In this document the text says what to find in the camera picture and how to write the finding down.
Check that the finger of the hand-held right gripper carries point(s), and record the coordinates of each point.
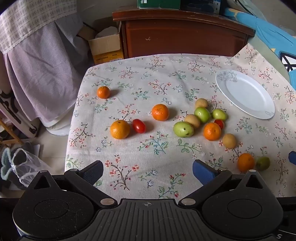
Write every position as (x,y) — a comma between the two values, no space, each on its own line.
(292,158)

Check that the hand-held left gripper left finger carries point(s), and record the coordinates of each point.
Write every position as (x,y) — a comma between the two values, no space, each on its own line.
(93,171)

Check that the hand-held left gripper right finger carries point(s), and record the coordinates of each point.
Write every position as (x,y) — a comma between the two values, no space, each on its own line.
(203,172)

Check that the tan longan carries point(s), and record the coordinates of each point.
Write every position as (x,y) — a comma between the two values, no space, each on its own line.
(201,103)
(229,140)
(193,120)

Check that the red cherry tomato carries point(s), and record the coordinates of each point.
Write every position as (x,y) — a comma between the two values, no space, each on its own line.
(138,125)
(219,123)

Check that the small mandarin orange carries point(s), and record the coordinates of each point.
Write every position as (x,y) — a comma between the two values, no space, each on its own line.
(103,92)

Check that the white oval plate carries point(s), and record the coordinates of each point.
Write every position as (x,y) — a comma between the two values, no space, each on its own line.
(245,93)

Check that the large green jujube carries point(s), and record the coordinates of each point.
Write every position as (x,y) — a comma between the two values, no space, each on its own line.
(183,129)

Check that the white round basin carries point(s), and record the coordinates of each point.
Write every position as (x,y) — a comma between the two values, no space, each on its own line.
(57,127)

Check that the clear plastic bag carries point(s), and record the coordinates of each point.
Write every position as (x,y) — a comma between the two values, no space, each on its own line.
(30,166)

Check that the grey fluffy slippers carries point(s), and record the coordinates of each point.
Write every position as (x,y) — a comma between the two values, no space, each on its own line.
(9,162)

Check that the wooden stool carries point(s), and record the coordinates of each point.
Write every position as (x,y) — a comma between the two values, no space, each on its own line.
(9,136)

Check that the black and white case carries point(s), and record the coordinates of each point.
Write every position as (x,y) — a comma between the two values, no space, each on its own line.
(13,111)

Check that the floral tablecloth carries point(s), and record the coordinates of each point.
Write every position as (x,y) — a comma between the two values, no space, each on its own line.
(148,81)

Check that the purple gingham cloth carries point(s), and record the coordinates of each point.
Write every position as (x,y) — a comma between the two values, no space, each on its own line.
(46,74)

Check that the open cardboard box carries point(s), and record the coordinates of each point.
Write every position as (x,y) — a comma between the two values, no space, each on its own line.
(106,49)

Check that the blue cartoon blanket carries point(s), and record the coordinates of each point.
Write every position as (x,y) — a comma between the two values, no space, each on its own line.
(272,37)

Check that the dark wooden cabinet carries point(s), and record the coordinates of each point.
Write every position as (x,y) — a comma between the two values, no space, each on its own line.
(185,34)

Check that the white bundle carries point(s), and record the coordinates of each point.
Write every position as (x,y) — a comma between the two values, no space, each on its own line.
(107,32)

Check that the checked cloth with lace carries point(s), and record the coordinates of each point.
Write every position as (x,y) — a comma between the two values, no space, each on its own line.
(30,20)

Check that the blue carton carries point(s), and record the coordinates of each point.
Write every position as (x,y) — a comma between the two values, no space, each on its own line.
(203,5)

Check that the green carton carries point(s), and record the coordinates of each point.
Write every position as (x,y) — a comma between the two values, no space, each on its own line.
(159,3)

